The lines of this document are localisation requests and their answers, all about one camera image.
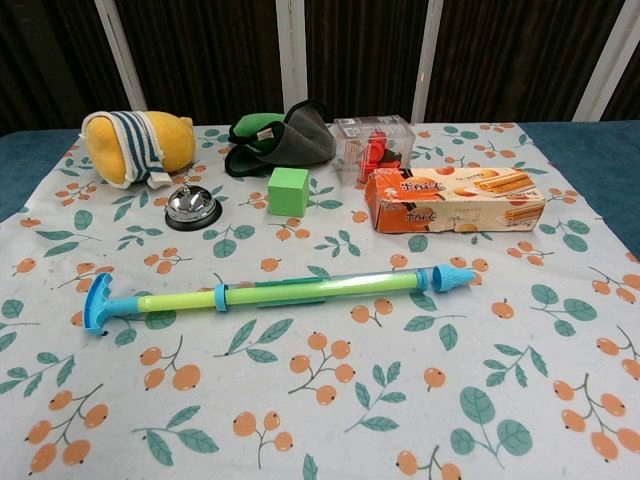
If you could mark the blue green water pump toy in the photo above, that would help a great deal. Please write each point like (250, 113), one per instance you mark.
(300, 295)

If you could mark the green cube block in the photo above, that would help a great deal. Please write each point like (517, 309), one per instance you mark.
(287, 192)

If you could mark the red plastic toy pieces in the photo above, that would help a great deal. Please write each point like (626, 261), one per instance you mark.
(372, 152)

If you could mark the green and grey cloth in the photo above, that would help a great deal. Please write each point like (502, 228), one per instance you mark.
(300, 140)

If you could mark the clear plastic box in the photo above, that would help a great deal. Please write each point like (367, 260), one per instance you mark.
(370, 127)

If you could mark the silver call bell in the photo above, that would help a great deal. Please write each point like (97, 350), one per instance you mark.
(192, 205)

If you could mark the orange biscuit box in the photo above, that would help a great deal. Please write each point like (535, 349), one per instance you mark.
(450, 210)

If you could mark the floral print tablecloth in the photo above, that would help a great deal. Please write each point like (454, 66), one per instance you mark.
(350, 400)

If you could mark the yellow plush toy striped shirt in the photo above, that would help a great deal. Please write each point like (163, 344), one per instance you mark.
(175, 140)

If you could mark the white frame post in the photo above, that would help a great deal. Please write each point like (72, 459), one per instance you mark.
(291, 50)
(425, 60)
(615, 50)
(117, 50)

